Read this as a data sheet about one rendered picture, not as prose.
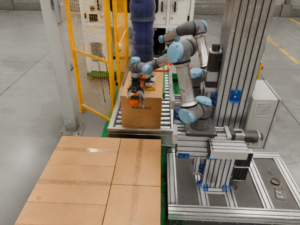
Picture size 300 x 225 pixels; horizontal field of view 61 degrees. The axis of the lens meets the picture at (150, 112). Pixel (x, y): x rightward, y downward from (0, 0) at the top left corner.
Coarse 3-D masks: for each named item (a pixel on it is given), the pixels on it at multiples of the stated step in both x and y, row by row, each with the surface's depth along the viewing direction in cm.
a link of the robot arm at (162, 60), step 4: (192, 40) 161; (196, 44) 162; (196, 48) 162; (164, 56) 185; (152, 60) 195; (156, 60) 192; (160, 60) 188; (164, 60) 185; (168, 60) 183; (156, 64) 193; (160, 64) 190; (164, 64) 189; (156, 68) 196
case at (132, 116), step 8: (128, 80) 273; (160, 80) 275; (144, 88) 258; (160, 88) 259; (152, 96) 244; (160, 96) 244; (128, 104) 249; (144, 104) 248; (152, 104) 247; (160, 104) 246; (128, 112) 254; (136, 112) 253; (144, 112) 253; (152, 112) 252; (160, 112) 251; (128, 120) 259; (136, 120) 258; (144, 120) 258; (152, 120) 257; (160, 120) 256; (152, 128) 262; (160, 128) 262
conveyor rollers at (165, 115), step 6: (162, 72) 392; (162, 90) 346; (168, 90) 346; (162, 96) 331; (168, 96) 331; (162, 102) 316; (168, 102) 316; (120, 108) 302; (162, 108) 302; (168, 108) 309; (120, 114) 294; (162, 114) 293; (168, 114) 293; (120, 120) 280; (162, 120) 286; (168, 120) 285; (120, 126) 271; (162, 126) 271; (168, 126) 272
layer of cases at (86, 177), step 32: (64, 160) 226; (96, 160) 227; (128, 160) 228; (160, 160) 228; (32, 192) 196; (64, 192) 196; (96, 192) 197; (128, 192) 197; (160, 192) 198; (32, 224) 173; (64, 224) 174; (96, 224) 174; (128, 224) 175
